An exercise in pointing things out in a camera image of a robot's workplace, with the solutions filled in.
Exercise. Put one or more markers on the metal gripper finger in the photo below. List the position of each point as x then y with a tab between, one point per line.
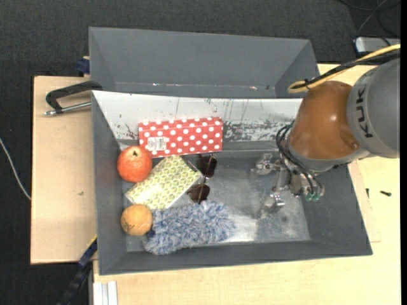
266	166
274	203

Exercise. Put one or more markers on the dark sunglasses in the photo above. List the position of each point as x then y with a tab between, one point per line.
207	167

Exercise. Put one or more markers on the red white-dotted box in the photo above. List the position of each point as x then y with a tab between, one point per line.
187	136

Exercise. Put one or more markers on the blue and white fluffy duster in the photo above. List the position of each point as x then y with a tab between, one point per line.
190	226

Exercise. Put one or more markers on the yellow-green patterned box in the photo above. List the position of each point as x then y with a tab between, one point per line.
163	183

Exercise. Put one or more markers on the grey metal bin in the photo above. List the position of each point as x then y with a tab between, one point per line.
197	62

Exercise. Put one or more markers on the orange fruit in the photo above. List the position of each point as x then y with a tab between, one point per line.
134	164

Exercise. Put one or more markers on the tan ball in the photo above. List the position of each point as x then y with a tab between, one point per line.
136	220

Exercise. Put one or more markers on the pale wood flat board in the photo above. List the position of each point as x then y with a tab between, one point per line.
60	176

